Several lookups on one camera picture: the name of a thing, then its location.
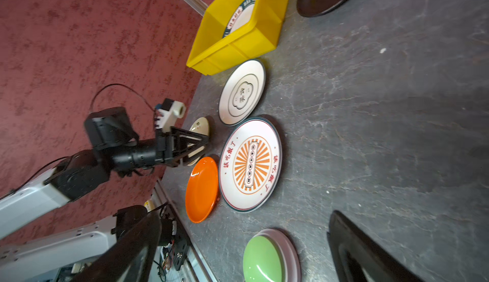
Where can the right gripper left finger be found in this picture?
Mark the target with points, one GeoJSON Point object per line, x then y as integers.
{"type": "Point", "coordinates": [131, 258]}

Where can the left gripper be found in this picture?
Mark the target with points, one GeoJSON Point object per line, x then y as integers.
{"type": "Point", "coordinates": [147, 154]}

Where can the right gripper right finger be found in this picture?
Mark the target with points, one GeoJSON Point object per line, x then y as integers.
{"type": "Point", "coordinates": [356, 256]}

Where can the white plate orange sunburst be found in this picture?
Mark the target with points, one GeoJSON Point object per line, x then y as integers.
{"type": "Point", "coordinates": [250, 164]}

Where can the white plate flower outline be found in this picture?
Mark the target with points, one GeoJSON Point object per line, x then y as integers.
{"type": "Point", "coordinates": [242, 92]}

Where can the white plate green lettered rim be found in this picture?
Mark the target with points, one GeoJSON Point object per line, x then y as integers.
{"type": "Point", "coordinates": [240, 17]}

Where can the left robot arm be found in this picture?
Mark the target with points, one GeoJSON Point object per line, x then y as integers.
{"type": "Point", "coordinates": [73, 178]}

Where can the yellow plastic bin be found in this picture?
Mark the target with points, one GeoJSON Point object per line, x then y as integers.
{"type": "Point", "coordinates": [216, 48]}

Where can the green push button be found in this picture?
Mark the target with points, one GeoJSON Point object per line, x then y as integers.
{"type": "Point", "coordinates": [271, 256]}

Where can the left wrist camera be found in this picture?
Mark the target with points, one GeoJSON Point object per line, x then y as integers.
{"type": "Point", "coordinates": [167, 114]}

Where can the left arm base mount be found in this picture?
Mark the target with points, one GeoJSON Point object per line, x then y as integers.
{"type": "Point", "coordinates": [174, 245]}

